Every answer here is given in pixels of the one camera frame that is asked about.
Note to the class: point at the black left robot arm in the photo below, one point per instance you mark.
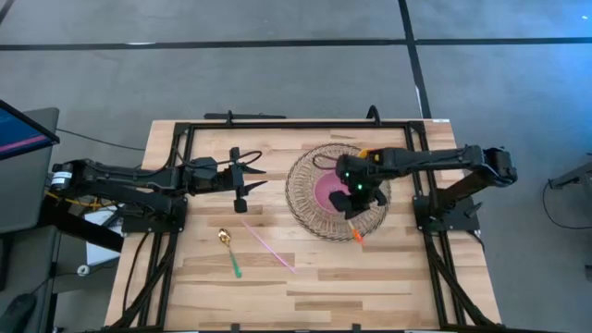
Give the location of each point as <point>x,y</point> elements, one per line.
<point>115,178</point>

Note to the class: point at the monitor with blue screen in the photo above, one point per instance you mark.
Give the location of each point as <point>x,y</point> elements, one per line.
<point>23,134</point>

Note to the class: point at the white tape roll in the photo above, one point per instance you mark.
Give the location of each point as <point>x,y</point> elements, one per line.
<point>78,270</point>

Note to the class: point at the pink plastic bowl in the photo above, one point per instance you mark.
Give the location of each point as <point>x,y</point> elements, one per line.
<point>326,189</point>

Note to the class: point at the black frame clip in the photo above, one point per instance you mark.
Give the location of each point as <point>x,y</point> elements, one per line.
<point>373,113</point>

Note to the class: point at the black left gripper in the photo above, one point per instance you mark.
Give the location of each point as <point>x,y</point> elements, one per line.
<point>203,178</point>

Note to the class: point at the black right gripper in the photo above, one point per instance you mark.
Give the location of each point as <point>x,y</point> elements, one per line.
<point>361,180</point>

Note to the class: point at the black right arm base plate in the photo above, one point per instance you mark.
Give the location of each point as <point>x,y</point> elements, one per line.
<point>446,224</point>

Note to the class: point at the white box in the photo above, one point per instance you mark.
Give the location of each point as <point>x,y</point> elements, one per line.
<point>99,254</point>

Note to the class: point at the black metal table frame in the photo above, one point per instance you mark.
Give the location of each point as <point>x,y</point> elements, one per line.
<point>300,125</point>

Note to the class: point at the pink drinking straw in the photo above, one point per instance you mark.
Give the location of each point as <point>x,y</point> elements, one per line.
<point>268,246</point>

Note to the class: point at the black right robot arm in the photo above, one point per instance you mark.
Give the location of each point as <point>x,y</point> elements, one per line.
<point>430,157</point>

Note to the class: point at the black metal stand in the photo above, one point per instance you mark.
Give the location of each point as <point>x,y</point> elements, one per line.
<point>573,178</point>

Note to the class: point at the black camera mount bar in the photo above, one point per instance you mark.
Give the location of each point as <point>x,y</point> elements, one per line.
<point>245,116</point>

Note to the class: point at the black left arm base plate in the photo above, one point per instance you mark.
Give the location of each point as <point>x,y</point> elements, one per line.
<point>152,224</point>

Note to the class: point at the black computer mouse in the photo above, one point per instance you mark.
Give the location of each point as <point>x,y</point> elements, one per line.
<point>18,312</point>

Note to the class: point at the grey desk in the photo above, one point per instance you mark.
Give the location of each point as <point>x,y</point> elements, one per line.
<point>23,194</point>

